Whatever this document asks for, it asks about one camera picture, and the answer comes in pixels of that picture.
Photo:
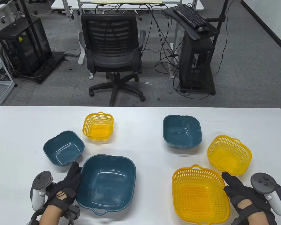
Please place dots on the grey white hand controller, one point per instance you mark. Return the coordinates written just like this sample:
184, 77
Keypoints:
263, 182
41, 180

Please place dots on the black keyboard tray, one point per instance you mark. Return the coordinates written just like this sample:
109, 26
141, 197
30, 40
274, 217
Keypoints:
194, 32

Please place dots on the white office desk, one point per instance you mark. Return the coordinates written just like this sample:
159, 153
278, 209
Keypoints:
60, 4

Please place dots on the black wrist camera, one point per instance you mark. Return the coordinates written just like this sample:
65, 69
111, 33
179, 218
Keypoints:
73, 213

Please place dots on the large yellow drain basket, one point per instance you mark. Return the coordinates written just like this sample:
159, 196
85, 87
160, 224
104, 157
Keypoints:
198, 196

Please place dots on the medium blue basin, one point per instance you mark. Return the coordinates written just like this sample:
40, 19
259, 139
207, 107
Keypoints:
182, 131

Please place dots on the grey flat floor device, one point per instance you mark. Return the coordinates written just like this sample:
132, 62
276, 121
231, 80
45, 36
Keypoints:
72, 52

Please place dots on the grey white left hand controller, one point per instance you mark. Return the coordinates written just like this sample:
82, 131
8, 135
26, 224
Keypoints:
41, 180

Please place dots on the black keyboard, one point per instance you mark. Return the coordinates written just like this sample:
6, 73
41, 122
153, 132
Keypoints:
189, 15

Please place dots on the white metal rack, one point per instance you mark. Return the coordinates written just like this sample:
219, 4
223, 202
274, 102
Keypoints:
0, 82

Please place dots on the grey white right hand controller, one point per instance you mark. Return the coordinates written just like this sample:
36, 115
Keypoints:
263, 182

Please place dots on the black equipment cabinet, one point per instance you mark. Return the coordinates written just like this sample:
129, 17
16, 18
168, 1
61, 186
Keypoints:
23, 44

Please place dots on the small yellow drain basket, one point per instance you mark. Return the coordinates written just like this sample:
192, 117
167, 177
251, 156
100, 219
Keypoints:
98, 127

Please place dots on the person's left forearm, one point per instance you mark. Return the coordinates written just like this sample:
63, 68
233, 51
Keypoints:
49, 216

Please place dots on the black computer tower cart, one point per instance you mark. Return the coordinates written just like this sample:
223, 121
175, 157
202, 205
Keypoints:
196, 63

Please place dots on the black stand pole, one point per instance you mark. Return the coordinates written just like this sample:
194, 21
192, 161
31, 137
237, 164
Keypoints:
34, 30
221, 18

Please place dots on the black mesh office chair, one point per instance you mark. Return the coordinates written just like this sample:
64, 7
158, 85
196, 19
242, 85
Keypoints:
112, 54

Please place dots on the small blue basin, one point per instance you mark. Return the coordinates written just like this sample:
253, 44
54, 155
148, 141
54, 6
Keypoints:
64, 147

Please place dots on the large blue basin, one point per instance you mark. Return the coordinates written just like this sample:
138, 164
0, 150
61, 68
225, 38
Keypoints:
107, 182

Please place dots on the medium yellow drain basket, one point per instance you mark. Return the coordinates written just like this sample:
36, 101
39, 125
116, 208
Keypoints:
229, 155

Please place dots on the person's right hand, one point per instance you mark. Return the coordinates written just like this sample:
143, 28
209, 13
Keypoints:
243, 192

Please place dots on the black computer mouse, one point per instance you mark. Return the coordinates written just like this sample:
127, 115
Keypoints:
203, 29

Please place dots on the person's left hand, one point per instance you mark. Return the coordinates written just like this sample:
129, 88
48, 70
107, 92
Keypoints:
70, 185

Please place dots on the person's right forearm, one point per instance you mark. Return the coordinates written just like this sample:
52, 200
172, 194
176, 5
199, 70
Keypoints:
259, 219

